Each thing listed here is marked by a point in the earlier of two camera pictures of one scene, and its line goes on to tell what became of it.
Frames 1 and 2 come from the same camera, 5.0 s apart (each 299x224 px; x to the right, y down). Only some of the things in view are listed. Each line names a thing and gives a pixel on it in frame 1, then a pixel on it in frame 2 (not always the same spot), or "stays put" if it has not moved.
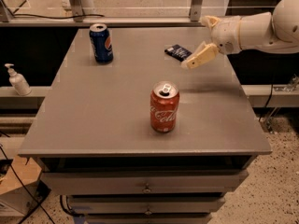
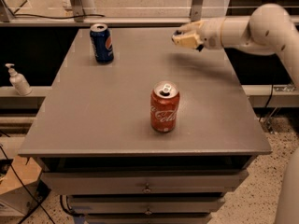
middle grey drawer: x=146 y=204 stays put
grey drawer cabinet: x=144 y=125 stays put
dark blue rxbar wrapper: x=177 y=52 → x=177 y=33
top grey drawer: x=144 y=182 stays put
